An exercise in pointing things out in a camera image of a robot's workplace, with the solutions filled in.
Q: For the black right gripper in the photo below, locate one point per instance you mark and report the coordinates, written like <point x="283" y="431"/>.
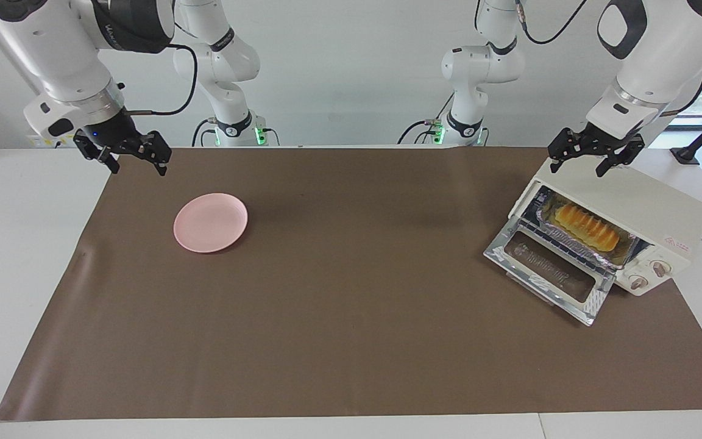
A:
<point x="113" y="134"/>

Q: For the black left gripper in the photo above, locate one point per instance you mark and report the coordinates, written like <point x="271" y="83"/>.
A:
<point x="598" y="141"/>

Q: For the sliced golden bread loaf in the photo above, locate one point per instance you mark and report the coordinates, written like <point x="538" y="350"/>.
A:
<point x="588" y="227"/>

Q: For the silver foil baking tray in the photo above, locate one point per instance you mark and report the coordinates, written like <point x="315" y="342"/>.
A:
<point x="628" y="251"/>

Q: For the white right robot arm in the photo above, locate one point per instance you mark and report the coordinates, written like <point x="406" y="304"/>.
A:
<point x="52" y="49"/>

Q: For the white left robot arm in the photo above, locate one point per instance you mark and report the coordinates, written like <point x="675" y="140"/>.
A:
<point x="662" y="61"/>

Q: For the cream toaster oven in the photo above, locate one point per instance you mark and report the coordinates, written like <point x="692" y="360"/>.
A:
<point x="643" y="201"/>

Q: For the glass oven door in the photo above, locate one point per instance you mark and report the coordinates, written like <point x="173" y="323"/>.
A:
<point x="546" y="268"/>

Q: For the cream oven knob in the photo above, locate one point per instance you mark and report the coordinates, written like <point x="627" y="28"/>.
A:
<point x="660" y="267"/>
<point x="637" y="282"/>

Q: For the pink round plate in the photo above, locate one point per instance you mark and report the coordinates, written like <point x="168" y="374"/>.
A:
<point x="211" y="222"/>

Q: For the brown table mat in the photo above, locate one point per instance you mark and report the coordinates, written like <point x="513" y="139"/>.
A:
<point x="351" y="305"/>

